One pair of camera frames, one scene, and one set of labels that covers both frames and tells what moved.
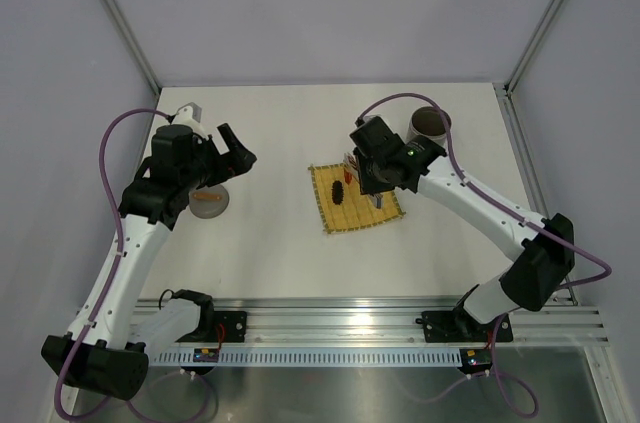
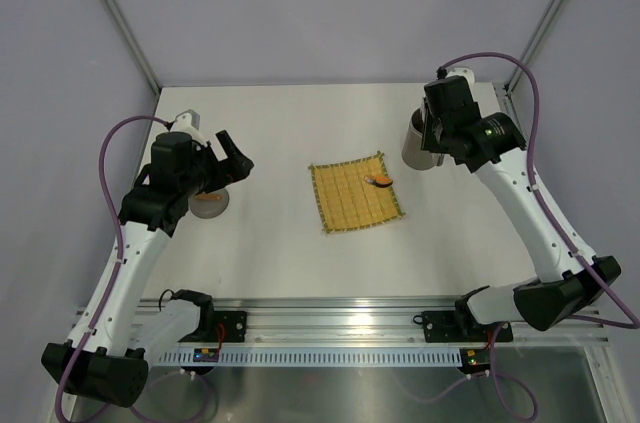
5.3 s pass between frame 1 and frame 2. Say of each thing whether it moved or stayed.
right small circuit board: stayed
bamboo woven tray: stayed
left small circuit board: stayed
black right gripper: moved
